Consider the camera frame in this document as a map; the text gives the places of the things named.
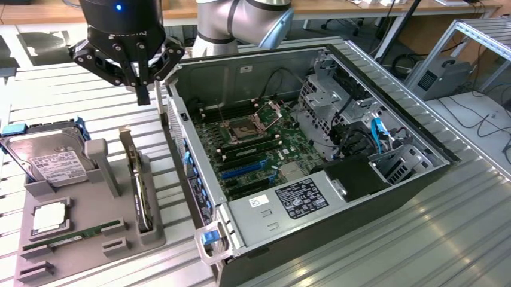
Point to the wooden office desk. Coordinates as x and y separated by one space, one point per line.
40 13
439 10

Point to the grey power supply unit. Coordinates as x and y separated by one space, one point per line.
259 227

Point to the black open PC case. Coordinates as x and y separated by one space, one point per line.
319 257

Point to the green motherboard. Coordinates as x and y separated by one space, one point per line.
291 140

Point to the thin locking lever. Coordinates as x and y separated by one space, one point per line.
219 112

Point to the CPU socket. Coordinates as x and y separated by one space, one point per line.
242 131

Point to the blue case latch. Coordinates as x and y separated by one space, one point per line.
210 238

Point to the black slanted pole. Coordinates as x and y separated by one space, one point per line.
399 25

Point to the grey parts rack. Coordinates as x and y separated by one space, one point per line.
91 209

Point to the grey metal drive cage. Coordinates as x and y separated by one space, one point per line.
319 98

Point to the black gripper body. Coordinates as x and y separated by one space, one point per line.
119 21

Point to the aluminium profile frame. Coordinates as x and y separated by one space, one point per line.
483 34

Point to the silver CPU chip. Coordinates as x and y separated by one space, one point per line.
50 216

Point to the black expansion slot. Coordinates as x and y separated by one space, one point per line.
250 186
239 164

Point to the grey metal disk bay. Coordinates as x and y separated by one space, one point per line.
403 167

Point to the metal socket cover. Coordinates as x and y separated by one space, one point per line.
272 104

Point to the black office chair base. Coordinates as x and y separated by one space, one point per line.
342 20

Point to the silver hard disk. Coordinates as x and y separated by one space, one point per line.
52 155

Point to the grey computer box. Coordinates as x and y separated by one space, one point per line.
447 82

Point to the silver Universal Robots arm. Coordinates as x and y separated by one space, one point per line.
218 24

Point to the green RAM stick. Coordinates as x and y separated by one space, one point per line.
72 236
247 152

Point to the black RAM slot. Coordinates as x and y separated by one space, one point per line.
235 108
235 115

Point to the blue disk carrier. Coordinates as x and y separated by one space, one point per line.
14 130

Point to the graphics card with metal bracket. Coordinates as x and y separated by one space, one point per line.
142 194

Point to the silver chipset heatsink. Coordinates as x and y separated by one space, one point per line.
294 171

